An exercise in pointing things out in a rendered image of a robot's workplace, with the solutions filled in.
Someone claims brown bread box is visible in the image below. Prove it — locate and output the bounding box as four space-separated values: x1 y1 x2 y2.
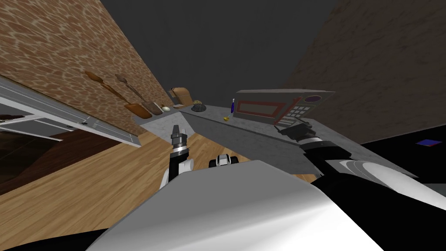
169 87 193 107

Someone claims grey microwave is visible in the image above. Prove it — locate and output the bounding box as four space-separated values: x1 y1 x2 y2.
232 88 336 127

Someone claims white cabinet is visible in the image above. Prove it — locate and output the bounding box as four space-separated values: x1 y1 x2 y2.
0 76 142 148

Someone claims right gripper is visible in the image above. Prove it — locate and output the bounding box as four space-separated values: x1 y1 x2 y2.
278 123 316 144

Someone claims light brown wooden spatula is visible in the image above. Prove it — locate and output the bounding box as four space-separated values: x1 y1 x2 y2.
84 71 153 119

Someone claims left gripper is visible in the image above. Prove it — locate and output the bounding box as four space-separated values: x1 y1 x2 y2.
170 125 189 149

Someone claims dark brown wooden spatula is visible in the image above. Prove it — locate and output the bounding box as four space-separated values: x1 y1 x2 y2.
115 73 164 116

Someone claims red-framed microwave door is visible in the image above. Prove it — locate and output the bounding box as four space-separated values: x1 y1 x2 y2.
233 99 297 125

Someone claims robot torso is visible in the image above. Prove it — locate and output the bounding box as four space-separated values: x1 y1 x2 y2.
85 153 385 251

